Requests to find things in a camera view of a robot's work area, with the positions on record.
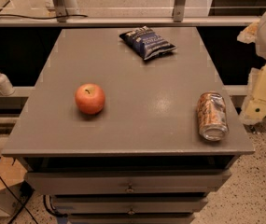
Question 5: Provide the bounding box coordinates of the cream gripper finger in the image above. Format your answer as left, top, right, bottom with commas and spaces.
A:
237, 21, 259, 44
239, 64, 266, 125

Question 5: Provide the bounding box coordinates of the orange soda can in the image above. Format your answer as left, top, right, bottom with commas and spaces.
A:
196, 91, 229, 142

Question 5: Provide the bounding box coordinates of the blue chip bag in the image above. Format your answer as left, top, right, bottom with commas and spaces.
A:
119, 26, 176, 61

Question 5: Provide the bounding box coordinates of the grey drawer cabinet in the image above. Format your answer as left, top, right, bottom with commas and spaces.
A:
3, 27, 254, 224

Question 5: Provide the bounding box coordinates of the red apple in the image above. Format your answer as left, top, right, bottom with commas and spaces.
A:
75, 83, 105, 115

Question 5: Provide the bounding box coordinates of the white pump bottle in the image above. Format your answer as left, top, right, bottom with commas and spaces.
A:
0, 73, 15, 96

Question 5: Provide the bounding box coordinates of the cardboard box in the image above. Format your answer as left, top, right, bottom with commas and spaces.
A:
0, 157, 26, 217

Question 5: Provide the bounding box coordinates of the metal frame post right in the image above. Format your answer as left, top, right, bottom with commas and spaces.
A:
172, 0, 186, 22

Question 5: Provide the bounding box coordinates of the metal frame post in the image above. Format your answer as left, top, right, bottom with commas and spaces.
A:
52, 0, 68, 22
172, 0, 186, 22

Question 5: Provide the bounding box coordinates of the metal frame post left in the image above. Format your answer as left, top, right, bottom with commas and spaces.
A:
52, 0, 68, 22

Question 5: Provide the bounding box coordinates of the black cable on ledge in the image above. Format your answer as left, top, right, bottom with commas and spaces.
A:
0, 0, 89, 21

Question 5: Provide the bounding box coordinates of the black floor cable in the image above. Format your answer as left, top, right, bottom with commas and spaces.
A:
0, 131, 40, 224

